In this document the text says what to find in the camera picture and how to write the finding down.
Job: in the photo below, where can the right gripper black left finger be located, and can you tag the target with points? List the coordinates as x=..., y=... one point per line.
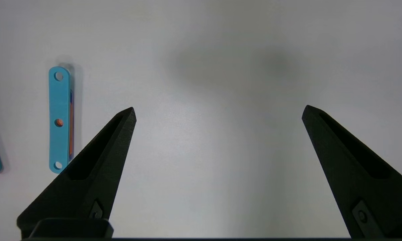
x=93, y=174

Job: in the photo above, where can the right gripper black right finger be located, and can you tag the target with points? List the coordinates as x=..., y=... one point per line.
x=371, y=187

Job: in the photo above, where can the blue bar with orange dot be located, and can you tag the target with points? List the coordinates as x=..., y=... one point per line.
x=58, y=100

